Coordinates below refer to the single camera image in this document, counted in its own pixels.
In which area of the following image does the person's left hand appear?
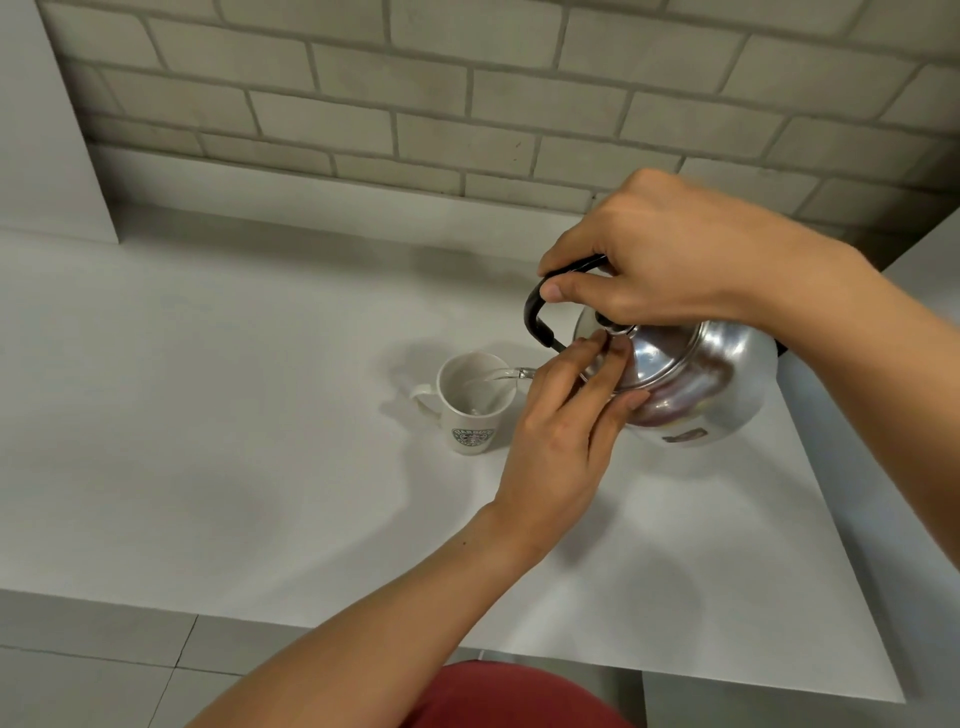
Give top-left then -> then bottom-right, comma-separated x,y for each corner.
480,330 -> 652,573

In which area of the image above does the person's right hand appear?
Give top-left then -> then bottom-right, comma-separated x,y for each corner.
535,168 -> 805,333

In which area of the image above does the silver kettle lid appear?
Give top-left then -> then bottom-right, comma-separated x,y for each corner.
573,309 -> 708,394

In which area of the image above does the silver kettle with black handle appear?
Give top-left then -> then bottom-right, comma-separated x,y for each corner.
516,253 -> 790,451

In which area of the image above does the person's right forearm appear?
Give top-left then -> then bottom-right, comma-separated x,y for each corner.
763,222 -> 960,574

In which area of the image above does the person's left forearm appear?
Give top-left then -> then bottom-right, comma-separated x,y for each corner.
186,504 -> 558,728

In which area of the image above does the white printed mug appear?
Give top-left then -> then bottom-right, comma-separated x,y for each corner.
409,351 -> 521,457

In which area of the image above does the person's red clothing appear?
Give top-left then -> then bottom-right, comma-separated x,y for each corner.
400,660 -> 639,728

